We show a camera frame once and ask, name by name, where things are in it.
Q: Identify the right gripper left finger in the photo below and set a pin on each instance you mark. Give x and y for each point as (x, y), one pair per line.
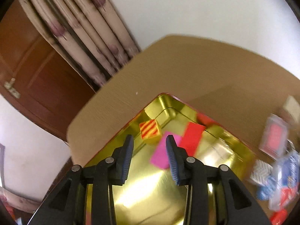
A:
(65, 204)

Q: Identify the red rectangular block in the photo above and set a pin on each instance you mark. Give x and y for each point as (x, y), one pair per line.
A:
(191, 138)

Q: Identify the blue red dental floss box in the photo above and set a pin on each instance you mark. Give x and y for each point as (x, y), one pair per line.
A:
(286, 174)

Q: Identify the red yellow striped cube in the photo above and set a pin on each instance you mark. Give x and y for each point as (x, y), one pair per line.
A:
(150, 131)

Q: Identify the pink rectangular block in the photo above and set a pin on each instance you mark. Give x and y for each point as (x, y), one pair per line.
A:
(160, 157)

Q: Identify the small blue round container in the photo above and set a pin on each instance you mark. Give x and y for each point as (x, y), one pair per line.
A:
(267, 191)

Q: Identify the beige patterned curtain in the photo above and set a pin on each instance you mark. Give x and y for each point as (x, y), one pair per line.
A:
(88, 34)

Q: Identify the pink beige cube box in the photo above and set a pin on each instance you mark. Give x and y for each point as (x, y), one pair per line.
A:
(291, 106)

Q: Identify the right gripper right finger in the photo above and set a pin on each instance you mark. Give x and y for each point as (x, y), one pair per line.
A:
(234, 203)

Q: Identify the black white zigzag cube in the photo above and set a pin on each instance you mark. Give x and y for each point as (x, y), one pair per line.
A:
(260, 173)

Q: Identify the clear box with red packet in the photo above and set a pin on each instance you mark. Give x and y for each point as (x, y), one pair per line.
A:
(274, 138)

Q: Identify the red lipstick with gold cap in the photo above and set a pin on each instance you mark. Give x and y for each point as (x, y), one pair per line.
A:
(279, 217)

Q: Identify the red gold metal tin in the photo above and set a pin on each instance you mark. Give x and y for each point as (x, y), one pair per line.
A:
(150, 195)

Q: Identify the brown wooden door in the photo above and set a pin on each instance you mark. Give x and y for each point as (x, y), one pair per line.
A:
(35, 79)

